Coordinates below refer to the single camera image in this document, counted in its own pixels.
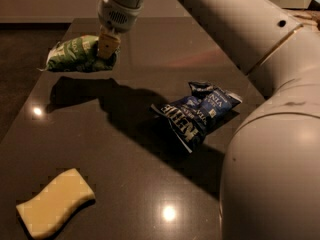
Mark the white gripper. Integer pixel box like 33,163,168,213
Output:
97,0,141,59

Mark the green jalapeno chip bag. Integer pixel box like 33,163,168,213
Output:
44,35,120,73

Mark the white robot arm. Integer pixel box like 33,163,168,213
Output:
178,0,319,240

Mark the blue Kettle chip bag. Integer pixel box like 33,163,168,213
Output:
151,82,242,153

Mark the yellow sponge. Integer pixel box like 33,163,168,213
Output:
16,168,95,240

